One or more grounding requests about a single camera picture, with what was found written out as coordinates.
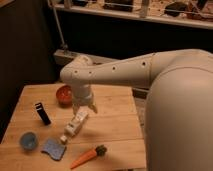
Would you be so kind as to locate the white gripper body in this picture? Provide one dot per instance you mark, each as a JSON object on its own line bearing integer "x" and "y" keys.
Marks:
{"x": 82, "y": 95}

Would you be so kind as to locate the small blue cup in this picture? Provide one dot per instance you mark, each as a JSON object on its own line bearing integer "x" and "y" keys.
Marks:
{"x": 28, "y": 141}

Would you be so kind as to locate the black eraser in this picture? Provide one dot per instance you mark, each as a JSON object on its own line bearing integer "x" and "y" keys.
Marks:
{"x": 43, "y": 115}

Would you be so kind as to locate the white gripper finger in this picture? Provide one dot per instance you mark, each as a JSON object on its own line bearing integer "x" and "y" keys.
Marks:
{"x": 93, "y": 108}
{"x": 75, "y": 109}

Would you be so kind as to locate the white shelf rail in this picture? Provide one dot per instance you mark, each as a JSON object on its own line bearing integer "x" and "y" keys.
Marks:
{"x": 143, "y": 10}

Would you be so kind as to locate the metal pole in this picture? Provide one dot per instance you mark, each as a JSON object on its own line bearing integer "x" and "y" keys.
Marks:
{"x": 64, "y": 46}

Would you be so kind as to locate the toy carrot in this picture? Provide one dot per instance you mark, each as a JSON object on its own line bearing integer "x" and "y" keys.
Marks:
{"x": 88, "y": 155}

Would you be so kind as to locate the wooden table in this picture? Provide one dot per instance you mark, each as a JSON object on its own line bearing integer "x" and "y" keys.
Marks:
{"x": 116, "y": 126}

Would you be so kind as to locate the red bowl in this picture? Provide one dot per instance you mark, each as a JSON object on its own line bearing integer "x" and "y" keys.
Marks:
{"x": 64, "y": 95}

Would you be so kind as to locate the blue sponge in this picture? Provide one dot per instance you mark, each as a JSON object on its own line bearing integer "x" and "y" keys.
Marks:
{"x": 54, "y": 149}

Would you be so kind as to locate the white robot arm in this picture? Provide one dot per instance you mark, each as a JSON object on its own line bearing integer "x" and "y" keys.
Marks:
{"x": 179, "y": 104}

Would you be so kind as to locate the white glue bottle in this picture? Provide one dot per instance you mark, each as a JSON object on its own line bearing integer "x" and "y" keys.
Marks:
{"x": 74, "y": 126}

